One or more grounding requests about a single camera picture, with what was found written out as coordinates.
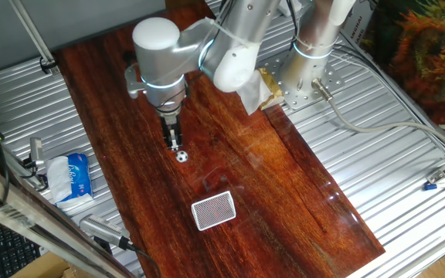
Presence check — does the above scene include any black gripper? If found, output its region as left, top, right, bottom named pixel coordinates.
left=159, top=113, right=184, bottom=151

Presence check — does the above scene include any glossy brown wooden board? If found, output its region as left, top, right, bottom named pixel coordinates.
left=54, top=7, right=386, bottom=278

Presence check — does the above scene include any gold and white tissue pack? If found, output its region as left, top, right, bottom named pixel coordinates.
left=237, top=67, right=285, bottom=117

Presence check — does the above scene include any blue and white tissue pack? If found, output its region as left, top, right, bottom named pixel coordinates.
left=46, top=152, right=94, bottom=209

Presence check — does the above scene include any aluminium profile with black clamp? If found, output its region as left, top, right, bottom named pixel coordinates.
left=8, top=0, right=61, bottom=76

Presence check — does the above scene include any brown cardboard box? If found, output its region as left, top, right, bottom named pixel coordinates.
left=12, top=250, right=79, bottom=278

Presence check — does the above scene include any black keyboard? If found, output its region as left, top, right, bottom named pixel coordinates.
left=0, top=219, right=42, bottom=278

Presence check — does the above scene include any white printed box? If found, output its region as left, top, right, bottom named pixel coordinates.
left=338, top=0, right=376, bottom=43

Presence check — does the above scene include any colourful orange-green cloth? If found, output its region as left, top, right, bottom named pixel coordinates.
left=361, top=0, right=445, bottom=124

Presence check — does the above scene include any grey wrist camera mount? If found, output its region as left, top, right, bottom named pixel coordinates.
left=124, top=63, right=148, bottom=100

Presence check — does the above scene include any black camera cable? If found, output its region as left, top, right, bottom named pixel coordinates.
left=120, top=237, right=164, bottom=278

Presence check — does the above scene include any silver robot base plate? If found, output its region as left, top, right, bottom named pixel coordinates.
left=259, top=46, right=345, bottom=110

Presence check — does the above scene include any small grey camera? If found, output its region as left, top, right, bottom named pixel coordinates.
left=28, top=137, right=46, bottom=169

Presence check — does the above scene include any diagonal metal frame bar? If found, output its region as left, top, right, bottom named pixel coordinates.
left=0, top=154, right=137, bottom=278

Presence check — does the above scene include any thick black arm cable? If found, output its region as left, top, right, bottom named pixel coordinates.
left=288, top=0, right=300, bottom=38

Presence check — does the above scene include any thick grey base cable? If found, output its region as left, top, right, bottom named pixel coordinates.
left=311, top=78, right=445, bottom=161

